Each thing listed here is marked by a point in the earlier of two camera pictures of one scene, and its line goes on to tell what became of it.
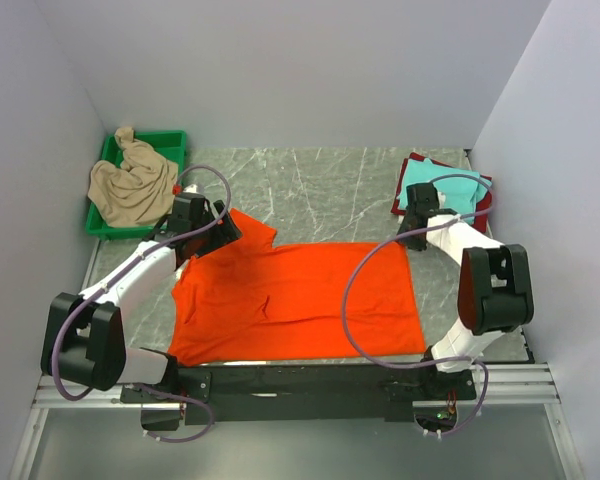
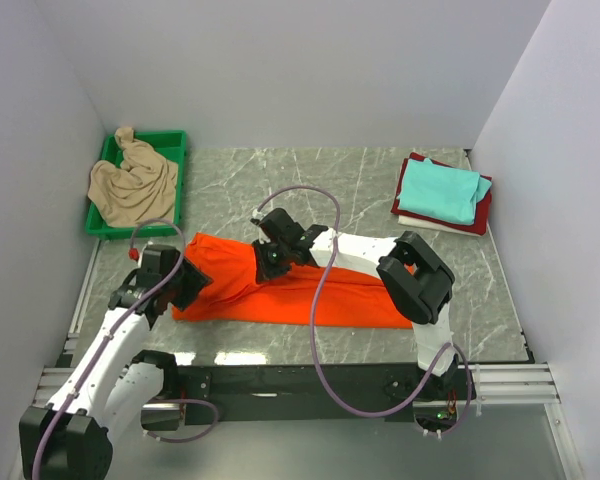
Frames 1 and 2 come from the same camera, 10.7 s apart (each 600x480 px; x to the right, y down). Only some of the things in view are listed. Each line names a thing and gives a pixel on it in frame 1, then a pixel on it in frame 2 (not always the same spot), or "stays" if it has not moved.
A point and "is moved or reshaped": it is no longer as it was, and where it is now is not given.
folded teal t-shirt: x=461 y=195 stays
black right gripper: x=415 y=245 -> x=264 y=271
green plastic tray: x=171 y=146 stays
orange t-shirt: x=247 y=299 is moved or reshaped
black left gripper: x=225 y=233 -> x=195 y=281
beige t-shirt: x=137 y=194 stays
